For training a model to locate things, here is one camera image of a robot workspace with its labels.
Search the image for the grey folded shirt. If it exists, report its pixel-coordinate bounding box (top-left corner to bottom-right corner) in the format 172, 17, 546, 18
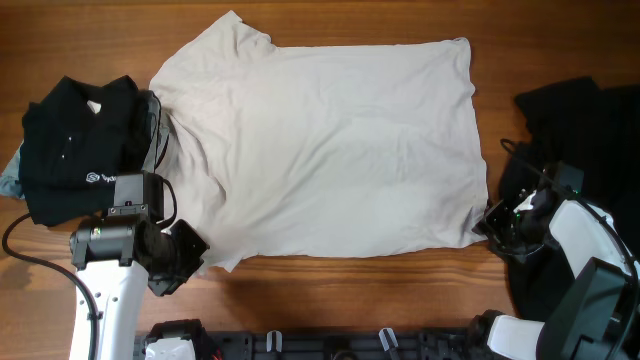
142, 90, 170, 172

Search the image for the light blue folded garment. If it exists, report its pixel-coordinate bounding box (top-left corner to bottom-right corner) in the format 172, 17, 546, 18
0, 148, 24, 200

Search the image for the black clothes pile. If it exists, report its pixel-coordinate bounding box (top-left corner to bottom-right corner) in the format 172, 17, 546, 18
508, 77, 639, 321

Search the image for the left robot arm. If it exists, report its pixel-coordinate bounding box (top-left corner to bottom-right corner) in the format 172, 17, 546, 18
70, 172, 209, 359

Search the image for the beige t-shirt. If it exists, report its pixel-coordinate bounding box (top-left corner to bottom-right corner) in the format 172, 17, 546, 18
150, 12, 488, 270

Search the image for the black folded polo shirt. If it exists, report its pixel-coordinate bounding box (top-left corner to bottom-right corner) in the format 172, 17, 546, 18
19, 75, 153, 227

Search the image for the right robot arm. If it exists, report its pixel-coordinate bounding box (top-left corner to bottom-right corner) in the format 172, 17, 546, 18
467, 162, 639, 359

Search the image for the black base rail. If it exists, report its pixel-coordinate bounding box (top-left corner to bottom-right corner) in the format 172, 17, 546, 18
132, 318, 481, 360

